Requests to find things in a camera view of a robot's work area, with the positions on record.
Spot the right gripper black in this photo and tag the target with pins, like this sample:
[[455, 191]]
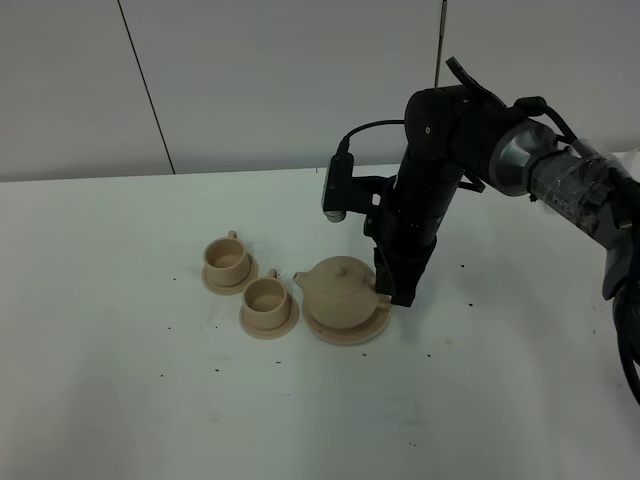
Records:
[[450, 131]]

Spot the beige ceramic teapot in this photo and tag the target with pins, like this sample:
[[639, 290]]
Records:
[[339, 293]]

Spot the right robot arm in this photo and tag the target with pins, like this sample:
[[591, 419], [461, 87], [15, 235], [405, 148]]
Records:
[[523, 149]]

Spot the large beige teapot saucer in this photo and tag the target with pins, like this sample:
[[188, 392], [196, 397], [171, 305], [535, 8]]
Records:
[[362, 333]]

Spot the near small beige saucer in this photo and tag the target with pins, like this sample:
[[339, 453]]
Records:
[[267, 332]]

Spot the small beige saucer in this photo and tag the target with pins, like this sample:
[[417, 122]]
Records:
[[267, 332], [230, 290]]

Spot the near beige teacup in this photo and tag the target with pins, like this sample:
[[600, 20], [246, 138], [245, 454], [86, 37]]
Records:
[[269, 285]]

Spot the beige teacup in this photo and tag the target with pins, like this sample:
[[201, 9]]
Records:
[[228, 260], [269, 285]]

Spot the far small beige saucer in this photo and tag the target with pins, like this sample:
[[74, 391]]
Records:
[[230, 290]]

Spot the far beige teacup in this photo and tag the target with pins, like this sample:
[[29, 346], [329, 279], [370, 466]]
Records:
[[228, 260]]

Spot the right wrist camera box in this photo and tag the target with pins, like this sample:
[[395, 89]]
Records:
[[343, 192]]

